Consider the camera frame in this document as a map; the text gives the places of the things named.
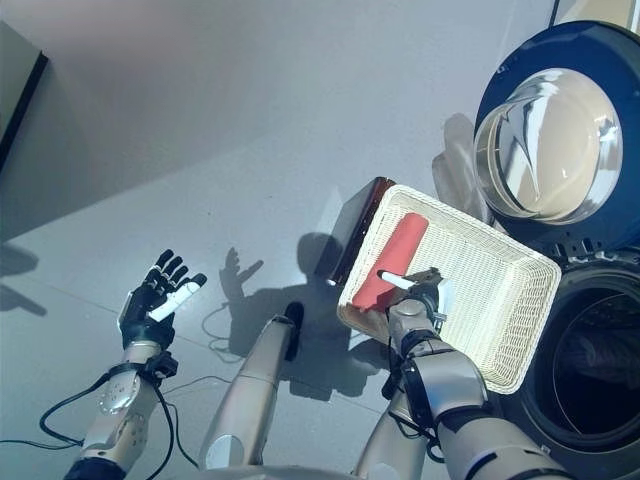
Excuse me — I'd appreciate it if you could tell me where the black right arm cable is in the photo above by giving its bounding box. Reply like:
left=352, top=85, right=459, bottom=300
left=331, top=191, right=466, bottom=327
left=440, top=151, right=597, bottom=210
left=381, top=343, right=447, bottom=462

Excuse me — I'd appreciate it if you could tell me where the silver robot leg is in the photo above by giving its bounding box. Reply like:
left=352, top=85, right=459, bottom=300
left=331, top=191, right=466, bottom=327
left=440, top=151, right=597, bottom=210
left=198, top=301, right=306, bottom=472
left=351, top=389, right=442, bottom=480

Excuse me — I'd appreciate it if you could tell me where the red garment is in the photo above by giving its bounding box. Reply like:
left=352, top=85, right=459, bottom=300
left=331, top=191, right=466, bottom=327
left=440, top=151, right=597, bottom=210
left=350, top=212, right=430, bottom=315

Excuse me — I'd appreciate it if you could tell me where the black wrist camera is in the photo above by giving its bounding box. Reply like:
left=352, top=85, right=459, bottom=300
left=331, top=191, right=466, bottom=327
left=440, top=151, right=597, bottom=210
left=143, top=350, right=180, bottom=382
left=398, top=358, right=437, bottom=427

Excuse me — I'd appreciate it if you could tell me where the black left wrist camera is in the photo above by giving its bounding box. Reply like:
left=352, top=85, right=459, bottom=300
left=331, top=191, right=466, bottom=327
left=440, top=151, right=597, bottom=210
left=143, top=350, right=180, bottom=382

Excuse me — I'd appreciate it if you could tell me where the grey robot torso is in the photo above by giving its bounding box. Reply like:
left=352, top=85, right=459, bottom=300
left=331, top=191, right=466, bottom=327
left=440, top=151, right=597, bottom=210
left=198, top=463, right=362, bottom=480

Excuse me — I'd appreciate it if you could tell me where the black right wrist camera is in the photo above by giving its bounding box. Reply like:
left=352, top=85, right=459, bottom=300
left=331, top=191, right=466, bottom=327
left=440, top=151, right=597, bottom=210
left=398, top=358, right=437, bottom=427

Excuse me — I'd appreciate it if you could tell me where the round glass washing machine door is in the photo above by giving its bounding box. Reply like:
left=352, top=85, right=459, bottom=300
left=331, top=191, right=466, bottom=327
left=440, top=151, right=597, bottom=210
left=472, top=19, right=640, bottom=252

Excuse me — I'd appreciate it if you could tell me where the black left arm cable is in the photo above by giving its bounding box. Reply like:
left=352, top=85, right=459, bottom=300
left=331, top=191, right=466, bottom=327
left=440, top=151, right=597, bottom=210
left=0, top=368, right=202, bottom=470

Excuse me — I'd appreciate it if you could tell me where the thin floor cable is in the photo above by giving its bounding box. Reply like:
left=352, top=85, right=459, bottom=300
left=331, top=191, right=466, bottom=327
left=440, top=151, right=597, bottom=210
left=164, top=298, right=244, bottom=401

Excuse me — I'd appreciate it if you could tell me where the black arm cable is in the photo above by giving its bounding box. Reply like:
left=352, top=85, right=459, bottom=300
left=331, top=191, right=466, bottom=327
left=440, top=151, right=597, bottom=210
left=0, top=368, right=202, bottom=470
left=381, top=343, right=447, bottom=462

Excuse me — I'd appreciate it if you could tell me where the brown wooden stool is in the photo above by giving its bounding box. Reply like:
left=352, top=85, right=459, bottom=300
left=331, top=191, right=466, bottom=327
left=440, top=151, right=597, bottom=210
left=312, top=175, right=397, bottom=290

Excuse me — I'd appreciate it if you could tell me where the cream wicker basket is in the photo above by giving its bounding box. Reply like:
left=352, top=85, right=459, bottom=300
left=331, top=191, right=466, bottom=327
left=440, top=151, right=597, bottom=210
left=337, top=183, right=563, bottom=396

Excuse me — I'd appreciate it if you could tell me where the silver right robot leg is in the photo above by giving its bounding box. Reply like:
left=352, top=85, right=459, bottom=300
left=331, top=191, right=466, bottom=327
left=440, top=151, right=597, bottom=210
left=351, top=389, right=442, bottom=480

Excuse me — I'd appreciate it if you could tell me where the silver left robot leg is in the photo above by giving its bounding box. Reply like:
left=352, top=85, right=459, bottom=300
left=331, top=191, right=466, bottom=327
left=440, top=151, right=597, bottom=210
left=198, top=301, right=306, bottom=472

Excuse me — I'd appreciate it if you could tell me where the black left hand white thumb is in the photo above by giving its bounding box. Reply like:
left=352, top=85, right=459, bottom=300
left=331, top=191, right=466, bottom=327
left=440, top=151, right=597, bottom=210
left=118, top=248, right=209, bottom=352

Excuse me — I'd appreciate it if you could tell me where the silver right hand white thumb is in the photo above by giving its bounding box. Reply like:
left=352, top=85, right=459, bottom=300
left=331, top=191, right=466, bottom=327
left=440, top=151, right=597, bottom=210
left=377, top=267, right=456, bottom=327

